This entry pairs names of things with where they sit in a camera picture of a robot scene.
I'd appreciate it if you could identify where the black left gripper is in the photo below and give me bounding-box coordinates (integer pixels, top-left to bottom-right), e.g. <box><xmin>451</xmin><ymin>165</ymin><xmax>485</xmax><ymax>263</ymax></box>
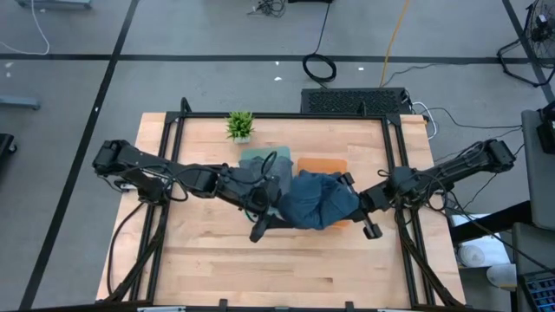
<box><xmin>238</xmin><ymin>172</ymin><xmax>282</xmax><ymax>244</ymax></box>

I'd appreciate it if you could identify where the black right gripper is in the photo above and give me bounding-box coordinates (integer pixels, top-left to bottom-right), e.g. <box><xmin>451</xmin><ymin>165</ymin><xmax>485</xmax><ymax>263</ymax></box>
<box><xmin>339</xmin><ymin>172</ymin><xmax>391</xmax><ymax>241</ymax></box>

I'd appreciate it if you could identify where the blue denim baseball cap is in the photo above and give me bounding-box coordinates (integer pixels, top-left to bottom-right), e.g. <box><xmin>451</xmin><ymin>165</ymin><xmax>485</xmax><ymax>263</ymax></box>
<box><xmin>277</xmin><ymin>169</ymin><xmax>361</xmax><ymax>231</ymax></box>

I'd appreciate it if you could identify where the grey baseball cap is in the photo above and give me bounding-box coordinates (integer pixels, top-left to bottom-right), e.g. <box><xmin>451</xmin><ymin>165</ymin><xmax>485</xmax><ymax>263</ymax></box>
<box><xmin>238</xmin><ymin>155</ymin><xmax>294</xmax><ymax>196</ymax></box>

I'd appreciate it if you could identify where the orange translucent plastic bin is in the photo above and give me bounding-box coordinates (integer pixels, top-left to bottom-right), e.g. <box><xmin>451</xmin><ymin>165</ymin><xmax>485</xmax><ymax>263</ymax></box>
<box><xmin>297</xmin><ymin>157</ymin><xmax>350</xmax><ymax>230</ymax></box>

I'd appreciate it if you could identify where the teal translucent plastic bin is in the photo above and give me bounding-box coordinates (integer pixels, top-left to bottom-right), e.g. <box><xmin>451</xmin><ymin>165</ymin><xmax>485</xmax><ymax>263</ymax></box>
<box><xmin>239</xmin><ymin>146</ymin><xmax>292</xmax><ymax>220</ymax></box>

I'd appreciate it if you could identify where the black perforated computer case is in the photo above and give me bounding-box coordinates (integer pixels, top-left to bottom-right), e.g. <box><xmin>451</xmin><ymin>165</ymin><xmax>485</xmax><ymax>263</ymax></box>
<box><xmin>300</xmin><ymin>87</ymin><xmax>412</xmax><ymax>116</ymax></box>

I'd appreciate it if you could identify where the green plant in white pot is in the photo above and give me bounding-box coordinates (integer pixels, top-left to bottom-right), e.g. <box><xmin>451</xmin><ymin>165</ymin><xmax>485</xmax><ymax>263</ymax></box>
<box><xmin>225</xmin><ymin>110</ymin><xmax>256</xmax><ymax>145</ymax></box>

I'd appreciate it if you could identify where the white cylindrical roll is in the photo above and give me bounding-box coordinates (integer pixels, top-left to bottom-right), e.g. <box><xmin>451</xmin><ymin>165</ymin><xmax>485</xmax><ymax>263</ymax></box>
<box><xmin>458</xmin><ymin>244</ymin><xmax>486</xmax><ymax>269</ymax></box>

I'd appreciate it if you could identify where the grey desk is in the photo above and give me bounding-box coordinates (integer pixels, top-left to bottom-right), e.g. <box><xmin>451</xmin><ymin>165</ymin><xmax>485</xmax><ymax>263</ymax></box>
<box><xmin>519</xmin><ymin>107</ymin><xmax>555</xmax><ymax>231</ymax></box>

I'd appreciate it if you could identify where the black desk device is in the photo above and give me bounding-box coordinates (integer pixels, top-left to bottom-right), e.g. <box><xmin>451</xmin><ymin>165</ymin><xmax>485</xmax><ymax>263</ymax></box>
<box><xmin>536</xmin><ymin>101</ymin><xmax>555</xmax><ymax>156</ymax></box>

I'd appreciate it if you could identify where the black floor fan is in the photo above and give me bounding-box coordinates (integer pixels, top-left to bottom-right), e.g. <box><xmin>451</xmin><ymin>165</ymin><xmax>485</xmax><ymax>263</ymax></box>
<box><xmin>496</xmin><ymin>0</ymin><xmax>555</xmax><ymax>88</ymax></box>

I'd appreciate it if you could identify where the black cart base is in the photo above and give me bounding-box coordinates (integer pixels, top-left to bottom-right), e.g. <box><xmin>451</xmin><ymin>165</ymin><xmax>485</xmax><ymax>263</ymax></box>
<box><xmin>0</xmin><ymin>133</ymin><xmax>18</xmax><ymax>156</ymax></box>

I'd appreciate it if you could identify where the grey cart base leg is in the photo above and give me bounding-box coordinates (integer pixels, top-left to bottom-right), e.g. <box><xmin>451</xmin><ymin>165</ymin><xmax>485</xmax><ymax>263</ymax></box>
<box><xmin>16</xmin><ymin>0</ymin><xmax>93</xmax><ymax>10</ymax></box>
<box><xmin>0</xmin><ymin>95</ymin><xmax>42</xmax><ymax>111</ymax></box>

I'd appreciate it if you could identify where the black aluminium table frame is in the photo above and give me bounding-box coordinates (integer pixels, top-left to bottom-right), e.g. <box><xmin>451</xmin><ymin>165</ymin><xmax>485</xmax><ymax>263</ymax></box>
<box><xmin>102</xmin><ymin>96</ymin><xmax>467</xmax><ymax>311</ymax></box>

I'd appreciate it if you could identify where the coiled black cable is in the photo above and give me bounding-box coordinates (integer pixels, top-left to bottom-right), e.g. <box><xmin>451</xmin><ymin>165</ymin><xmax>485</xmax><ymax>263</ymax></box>
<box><xmin>302</xmin><ymin>2</ymin><xmax>338</xmax><ymax>84</ymax></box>

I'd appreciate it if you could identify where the yellow extension cable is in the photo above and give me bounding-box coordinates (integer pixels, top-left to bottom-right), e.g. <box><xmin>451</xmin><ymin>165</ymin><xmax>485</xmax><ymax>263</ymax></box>
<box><xmin>379</xmin><ymin>0</ymin><xmax>411</xmax><ymax>88</ymax></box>

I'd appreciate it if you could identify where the black cable bundle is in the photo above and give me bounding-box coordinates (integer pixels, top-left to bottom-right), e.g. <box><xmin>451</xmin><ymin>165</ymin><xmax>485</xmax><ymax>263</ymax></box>
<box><xmin>246</xmin><ymin>0</ymin><xmax>288</xmax><ymax>18</ymax></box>

